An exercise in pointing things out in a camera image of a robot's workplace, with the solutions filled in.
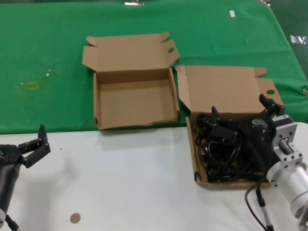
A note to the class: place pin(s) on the metal cloth clip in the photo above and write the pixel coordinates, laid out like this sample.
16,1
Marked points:
264,1
134,3

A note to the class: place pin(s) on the small white scrap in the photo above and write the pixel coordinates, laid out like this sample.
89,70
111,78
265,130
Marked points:
48,73

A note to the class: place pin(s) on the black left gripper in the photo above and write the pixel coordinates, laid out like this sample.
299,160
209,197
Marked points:
9,155

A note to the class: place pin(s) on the white tape strip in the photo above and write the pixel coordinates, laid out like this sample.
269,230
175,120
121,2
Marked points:
232,13

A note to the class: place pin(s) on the round brown sticker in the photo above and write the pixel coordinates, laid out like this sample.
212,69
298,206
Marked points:
75,218

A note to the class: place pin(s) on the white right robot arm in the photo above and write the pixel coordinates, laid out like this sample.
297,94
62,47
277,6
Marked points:
293,183

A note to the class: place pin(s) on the green table cloth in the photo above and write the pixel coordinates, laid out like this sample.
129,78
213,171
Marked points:
48,36

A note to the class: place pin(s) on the shiny foil scrap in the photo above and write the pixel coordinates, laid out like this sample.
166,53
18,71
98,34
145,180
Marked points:
298,39

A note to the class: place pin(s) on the brown cardboard mailer box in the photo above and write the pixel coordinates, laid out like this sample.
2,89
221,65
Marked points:
134,106
221,91

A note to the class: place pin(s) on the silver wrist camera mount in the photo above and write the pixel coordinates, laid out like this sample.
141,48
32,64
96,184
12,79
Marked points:
286,134

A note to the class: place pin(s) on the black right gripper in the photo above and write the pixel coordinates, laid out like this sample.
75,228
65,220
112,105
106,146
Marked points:
258,127

